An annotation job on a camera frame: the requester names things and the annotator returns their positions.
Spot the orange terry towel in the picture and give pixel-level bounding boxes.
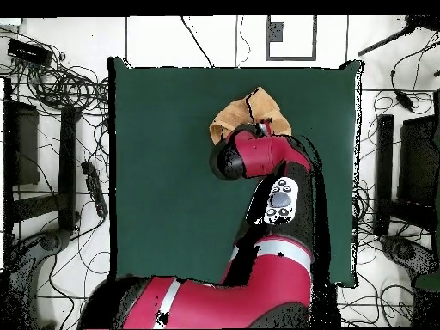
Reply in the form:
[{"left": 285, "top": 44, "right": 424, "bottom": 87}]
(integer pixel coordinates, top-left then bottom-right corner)
[{"left": 208, "top": 86, "right": 293, "bottom": 146}]

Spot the dark green table cloth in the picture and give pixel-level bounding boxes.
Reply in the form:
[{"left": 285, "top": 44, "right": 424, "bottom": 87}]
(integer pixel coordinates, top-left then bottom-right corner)
[{"left": 107, "top": 56, "right": 365, "bottom": 288}]

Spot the black power adapter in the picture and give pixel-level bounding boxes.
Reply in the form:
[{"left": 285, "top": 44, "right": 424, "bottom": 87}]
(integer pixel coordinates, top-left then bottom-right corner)
[{"left": 394, "top": 89, "right": 416, "bottom": 113}]

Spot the black tripod leg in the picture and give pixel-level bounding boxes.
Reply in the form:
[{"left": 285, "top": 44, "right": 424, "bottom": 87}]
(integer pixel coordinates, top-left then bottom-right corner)
[{"left": 356, "top": 14, "right": 440, "bottom": 58}]

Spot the black power strip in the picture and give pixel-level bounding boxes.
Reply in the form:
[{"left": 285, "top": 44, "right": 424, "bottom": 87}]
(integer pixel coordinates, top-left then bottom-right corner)
[{"left": 81, "top": 160, "right": 109, "bottom": 218}]

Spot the grey chair base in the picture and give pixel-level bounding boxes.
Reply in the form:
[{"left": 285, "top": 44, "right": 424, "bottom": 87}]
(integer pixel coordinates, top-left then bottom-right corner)
[
  {"left": 379, "top": 234, "right": 439, "bottom": 286},
  {"left": 6, "top": 228, "right": 73, "bottom": 330}
]

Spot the green object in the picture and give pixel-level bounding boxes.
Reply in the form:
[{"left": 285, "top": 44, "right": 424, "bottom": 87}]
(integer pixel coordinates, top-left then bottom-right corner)
[{"left": 412, "top": 271, "right": 440, "bottom": 294}]

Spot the black electronics box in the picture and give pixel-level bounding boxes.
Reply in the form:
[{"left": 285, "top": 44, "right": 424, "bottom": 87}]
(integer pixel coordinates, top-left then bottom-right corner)
[{"left": 7, "top": 37, "right": 53, "bottom": 66}]

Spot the black floor cable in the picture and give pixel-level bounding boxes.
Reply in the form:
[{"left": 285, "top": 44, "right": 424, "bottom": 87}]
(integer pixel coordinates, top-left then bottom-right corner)
[{"left": 180, "top": 15, "right": 216, "bottom": 69}]

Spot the black cable tangle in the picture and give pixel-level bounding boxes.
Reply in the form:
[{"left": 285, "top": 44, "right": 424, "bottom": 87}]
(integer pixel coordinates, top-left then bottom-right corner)
[{"left": 0, "top": 27, "right": 110, "bottom": 118}]

